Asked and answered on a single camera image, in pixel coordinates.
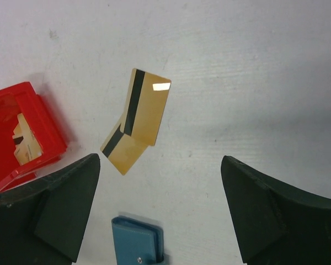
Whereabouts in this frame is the red plastic bin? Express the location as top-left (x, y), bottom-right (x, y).
top-left (0, 82), bottom-right (67, 192)

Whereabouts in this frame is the blue leather card holder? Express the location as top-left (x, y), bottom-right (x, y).
top-left (111, 215), bottom-right (170, 265)

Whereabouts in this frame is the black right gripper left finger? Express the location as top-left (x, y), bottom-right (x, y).
top-left (0, 153), bottom-right (100, 264)

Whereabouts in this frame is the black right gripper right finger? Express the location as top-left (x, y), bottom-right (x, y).
top-left (221, 156), bottom-right (331, 264)

